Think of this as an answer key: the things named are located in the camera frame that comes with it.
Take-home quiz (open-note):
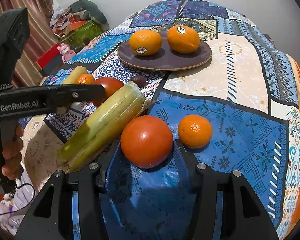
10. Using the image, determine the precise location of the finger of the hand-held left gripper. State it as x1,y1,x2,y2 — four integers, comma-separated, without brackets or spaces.
47,83,106,115

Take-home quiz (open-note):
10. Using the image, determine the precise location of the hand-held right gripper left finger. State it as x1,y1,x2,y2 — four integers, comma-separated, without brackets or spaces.
15,139,121,240

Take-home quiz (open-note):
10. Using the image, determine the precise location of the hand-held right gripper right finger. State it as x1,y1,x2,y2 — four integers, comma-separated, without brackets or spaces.
174,139,278,240

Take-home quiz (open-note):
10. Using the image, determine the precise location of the large red tomato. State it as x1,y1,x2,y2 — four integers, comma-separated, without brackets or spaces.
120,115,174,169

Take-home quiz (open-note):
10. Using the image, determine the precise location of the person's left hand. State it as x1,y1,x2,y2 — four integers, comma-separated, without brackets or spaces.
1,124,24,181

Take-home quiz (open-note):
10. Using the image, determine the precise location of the small mandarin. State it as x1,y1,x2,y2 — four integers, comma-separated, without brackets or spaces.
76,73,95,85

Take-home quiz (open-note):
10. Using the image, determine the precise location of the thin sugarcane piece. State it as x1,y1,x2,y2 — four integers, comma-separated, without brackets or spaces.
61,66,87,85

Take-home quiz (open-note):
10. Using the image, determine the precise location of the large mandarin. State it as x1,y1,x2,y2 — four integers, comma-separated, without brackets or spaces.
178,114,213,149

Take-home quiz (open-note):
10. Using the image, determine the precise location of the small red tomato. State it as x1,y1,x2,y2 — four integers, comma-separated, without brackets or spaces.
92,77,125,108

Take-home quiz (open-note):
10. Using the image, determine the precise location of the striped curtain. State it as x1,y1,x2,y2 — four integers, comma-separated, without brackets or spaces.
0,0,53,88

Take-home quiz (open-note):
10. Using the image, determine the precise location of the thick sugarcane piece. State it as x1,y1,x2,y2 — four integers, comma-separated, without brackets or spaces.
56,83,146,172

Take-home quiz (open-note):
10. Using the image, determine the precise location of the pink toy figure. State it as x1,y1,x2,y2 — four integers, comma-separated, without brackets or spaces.
58,43,77,64

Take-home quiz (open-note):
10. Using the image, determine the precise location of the red box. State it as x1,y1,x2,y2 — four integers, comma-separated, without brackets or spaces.
36,44,65,77

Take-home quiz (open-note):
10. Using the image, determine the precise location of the blue patchwork blanket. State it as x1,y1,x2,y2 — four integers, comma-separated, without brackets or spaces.
22,0,300,240

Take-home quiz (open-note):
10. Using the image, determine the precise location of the orange box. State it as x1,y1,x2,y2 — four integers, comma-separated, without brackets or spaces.
62,15,87,34

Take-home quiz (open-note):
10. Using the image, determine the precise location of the orange with black sticker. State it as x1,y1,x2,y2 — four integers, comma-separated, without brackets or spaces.
129,29,163,56

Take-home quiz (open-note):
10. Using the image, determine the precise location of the grey-green plush pillow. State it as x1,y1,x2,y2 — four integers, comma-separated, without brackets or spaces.
70,0,107,24

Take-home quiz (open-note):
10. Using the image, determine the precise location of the purple plate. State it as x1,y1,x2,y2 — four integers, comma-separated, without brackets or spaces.
117,31,212,71

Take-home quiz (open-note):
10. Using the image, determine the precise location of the pale lilac cloth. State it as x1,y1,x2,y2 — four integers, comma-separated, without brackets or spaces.
0,172,42,238

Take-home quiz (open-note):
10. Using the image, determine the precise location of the orange with white sticker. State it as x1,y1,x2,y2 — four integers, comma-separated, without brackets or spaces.
167,25,200,54

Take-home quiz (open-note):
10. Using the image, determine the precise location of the black cable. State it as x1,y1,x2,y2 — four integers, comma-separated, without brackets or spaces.
0,182,36,216

